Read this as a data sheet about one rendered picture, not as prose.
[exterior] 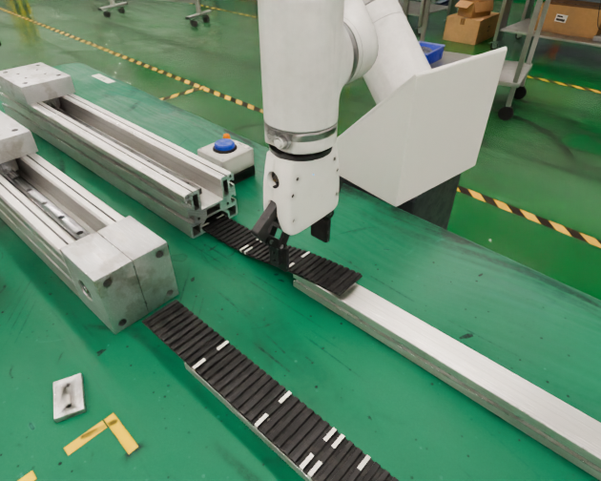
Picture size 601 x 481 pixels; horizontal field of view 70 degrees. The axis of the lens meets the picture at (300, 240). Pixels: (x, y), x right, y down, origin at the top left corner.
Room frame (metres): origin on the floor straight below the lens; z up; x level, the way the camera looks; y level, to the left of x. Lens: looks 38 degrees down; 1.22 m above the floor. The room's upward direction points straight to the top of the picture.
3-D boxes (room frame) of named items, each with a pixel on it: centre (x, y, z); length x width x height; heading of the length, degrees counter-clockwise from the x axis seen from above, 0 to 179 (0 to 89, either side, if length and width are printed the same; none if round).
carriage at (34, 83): (1.04, 0.63, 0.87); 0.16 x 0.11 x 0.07; 48
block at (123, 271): (0.44, 0.23, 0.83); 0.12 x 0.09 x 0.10; 138
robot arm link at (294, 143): (0.47, 0.00, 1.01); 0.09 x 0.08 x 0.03; 138
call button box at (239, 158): (0.77, 0.15, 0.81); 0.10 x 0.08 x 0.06; 138
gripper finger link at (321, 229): (0.51, -0.04, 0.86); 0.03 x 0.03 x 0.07; 48
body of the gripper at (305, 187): (0.47, 0.00, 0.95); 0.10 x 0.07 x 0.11; 138
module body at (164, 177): (0.87, 0.44, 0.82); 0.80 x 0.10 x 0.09; 48
